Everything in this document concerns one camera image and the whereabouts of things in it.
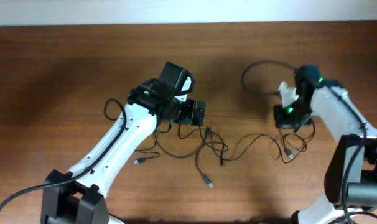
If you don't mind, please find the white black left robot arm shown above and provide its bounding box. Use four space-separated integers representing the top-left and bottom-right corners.
40 84 206 224

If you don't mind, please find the thin black USB cable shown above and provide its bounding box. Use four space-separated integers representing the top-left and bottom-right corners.
219 121 316 167
133 119 230 189

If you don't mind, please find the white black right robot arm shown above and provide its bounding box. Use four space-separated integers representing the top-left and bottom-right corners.
274 78 377 223

